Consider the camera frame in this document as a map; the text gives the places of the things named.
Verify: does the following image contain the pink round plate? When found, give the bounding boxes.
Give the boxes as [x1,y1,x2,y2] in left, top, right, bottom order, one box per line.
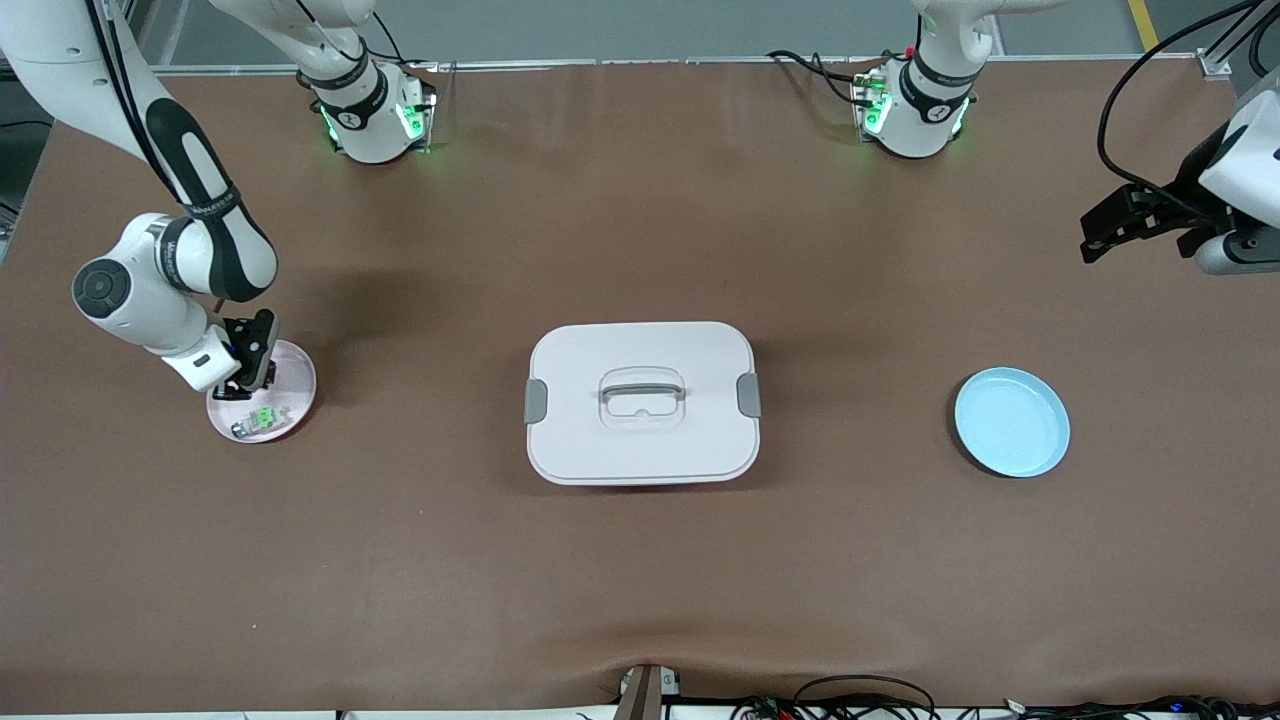
[206,339,318,444]

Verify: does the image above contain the light blue round plate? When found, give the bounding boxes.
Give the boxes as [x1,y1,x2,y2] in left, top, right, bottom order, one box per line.
[953,366,1071,479]

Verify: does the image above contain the white lidded storage box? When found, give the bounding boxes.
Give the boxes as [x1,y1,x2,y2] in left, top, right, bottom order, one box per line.
[523,321,762,487]

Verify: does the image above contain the brown table mat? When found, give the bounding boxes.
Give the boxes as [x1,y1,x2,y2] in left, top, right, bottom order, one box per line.
[0,62,1280,713]

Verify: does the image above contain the green switch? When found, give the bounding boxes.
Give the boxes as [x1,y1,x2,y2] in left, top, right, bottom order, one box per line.
[231,403,292,440]

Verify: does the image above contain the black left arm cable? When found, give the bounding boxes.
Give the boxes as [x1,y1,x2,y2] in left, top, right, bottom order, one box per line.
[1097,0,1280,216]

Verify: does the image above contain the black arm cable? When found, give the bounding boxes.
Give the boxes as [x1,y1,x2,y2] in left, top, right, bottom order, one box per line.
[85,0,166,201]
[1097,0,1280,216]

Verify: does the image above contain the aluminium frame profile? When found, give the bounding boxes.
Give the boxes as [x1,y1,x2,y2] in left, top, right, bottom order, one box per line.
[1195,0,1280,79]

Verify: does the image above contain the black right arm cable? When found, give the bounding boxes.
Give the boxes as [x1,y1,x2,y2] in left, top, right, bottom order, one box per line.
[85,0,166,201]

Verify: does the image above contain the black base cable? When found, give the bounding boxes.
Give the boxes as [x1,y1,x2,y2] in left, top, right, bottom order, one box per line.
[766,48,871,107]

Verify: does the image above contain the tangled cable bundle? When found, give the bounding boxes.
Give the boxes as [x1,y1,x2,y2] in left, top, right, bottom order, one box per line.
[728,674,1280,720]

